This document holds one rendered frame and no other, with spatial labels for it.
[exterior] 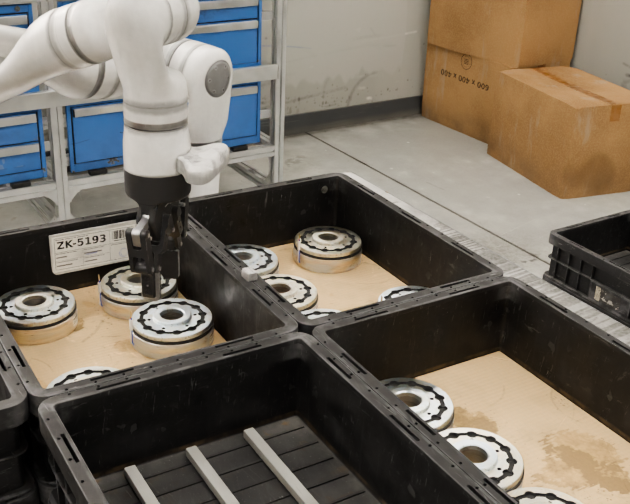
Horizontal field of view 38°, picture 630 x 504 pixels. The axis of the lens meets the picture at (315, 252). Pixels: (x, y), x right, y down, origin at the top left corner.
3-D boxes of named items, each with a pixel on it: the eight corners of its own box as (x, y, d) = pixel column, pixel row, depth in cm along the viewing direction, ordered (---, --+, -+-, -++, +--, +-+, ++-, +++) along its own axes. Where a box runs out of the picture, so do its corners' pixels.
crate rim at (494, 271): (165, 217, 134) (164, 202, 133) (340, 184, 148) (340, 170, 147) (304, 346, 103) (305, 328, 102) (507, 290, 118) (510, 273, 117)
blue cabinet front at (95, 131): (70, 172, 309) (56, 1, 285) (258, 141, 345) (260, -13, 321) (72, 174, 307) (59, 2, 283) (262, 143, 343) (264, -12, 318)
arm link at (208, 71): (241, 46, 146) (234, 149, 154) (198, 33, 151) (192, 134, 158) (201, 53, 139) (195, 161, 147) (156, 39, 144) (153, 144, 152)
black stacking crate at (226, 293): (-42, 322, 124) (-53, 245, 119) (166, 277, 138) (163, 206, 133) (44, 498, 93) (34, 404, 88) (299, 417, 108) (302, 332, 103)
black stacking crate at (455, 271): (168, 276, 138) (166, 206, 133) (336, 239, 152) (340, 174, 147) (301, 416, 108) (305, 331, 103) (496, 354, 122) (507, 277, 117)
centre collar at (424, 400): (376, 398, 103) (376, 394, 102) (411, 386, 105) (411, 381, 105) (403, 421, 99) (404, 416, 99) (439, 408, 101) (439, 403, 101)
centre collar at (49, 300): (8, 301, 119) (8, 297, 119) (45, 291, 122) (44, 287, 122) (23, 317, 116) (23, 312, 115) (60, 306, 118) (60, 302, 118)
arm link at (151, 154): (206, 188, 99) (206, 132, 97) (109, 175, 101) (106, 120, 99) (232, 160, 107) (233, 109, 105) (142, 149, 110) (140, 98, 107)
